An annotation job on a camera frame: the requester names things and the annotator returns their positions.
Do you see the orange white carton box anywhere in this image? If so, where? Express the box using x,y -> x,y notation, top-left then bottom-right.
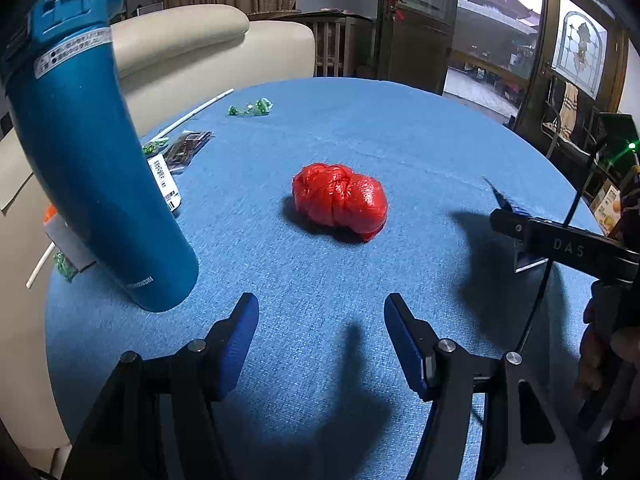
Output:
43,153 -> 182,272

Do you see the green candy wrapper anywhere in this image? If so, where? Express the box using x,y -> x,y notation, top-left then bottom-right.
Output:
228,98 -> 272,117

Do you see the green wrapper near box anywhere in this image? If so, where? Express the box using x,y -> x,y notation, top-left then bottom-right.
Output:
53,250 -> 79,283

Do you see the brown glass panel door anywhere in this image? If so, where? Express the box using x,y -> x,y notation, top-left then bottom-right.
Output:
374,0 -> 458,94

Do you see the white plastic straw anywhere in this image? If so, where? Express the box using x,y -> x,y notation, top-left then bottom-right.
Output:
25,88 -> 234,289

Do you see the blue foil medicine box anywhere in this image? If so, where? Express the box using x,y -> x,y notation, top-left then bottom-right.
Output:
485,178 -> 548,273

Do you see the red knotted plastic bag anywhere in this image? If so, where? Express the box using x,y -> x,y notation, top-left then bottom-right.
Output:
292,162 -> 388,242

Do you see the blue water bottle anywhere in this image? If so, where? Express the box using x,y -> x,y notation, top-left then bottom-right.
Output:
1,0 -> 198,312

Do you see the blue round tablecloth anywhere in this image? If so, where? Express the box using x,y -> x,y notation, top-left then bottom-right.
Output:
46,78 -> 596,479

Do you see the black cable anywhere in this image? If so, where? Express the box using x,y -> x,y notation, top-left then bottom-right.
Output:
513,135 -> 609,356

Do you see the dark snack wrapper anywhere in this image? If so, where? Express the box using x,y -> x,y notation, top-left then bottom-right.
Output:
164,131 -> 213,174

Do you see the person right hand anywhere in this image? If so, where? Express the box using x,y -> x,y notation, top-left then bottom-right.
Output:
574,298 -> 639,400

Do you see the metal frame chair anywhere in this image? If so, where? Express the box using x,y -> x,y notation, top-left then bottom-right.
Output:
540,77 -> 600,162

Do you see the wooden crib railing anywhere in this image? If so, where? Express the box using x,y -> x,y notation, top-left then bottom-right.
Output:
277,10 -> 375,79

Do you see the yellow cardboard box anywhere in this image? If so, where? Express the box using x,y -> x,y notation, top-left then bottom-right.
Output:
590,180 -> 622,235

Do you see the cream leather sofa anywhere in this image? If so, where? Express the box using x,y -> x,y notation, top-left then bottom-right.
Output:
1,4 -> 316,464

